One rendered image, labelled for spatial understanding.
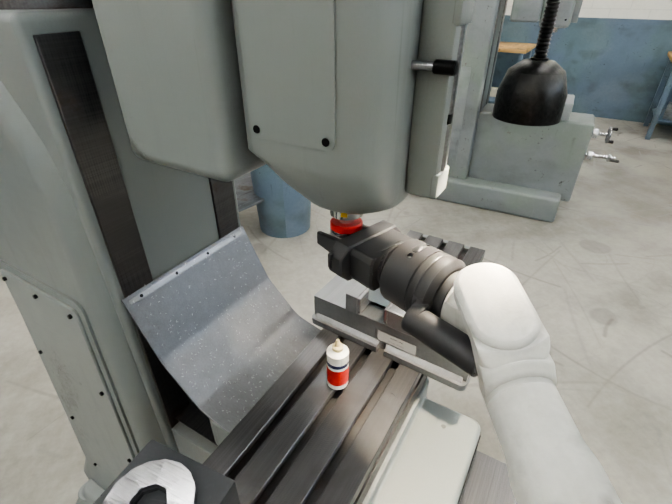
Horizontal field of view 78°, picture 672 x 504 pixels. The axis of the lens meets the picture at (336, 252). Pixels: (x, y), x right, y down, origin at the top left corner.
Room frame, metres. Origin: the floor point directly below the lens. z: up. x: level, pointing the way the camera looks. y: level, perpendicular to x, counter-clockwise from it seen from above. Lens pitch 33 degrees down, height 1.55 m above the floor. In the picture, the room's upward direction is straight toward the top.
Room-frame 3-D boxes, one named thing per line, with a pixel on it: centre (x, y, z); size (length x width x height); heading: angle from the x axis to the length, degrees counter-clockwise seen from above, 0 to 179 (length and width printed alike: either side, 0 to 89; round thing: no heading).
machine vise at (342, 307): (0.66, -0.13, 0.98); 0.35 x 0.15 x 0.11; 57
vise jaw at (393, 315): (0.65, -0.15, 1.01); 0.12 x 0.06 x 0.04; 147
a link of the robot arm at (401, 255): (0.46, -0.07, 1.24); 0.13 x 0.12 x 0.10; 131
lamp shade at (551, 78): (0.48, -0.22, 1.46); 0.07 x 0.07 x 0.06
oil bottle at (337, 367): (0.53, 0.00, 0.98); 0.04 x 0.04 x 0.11
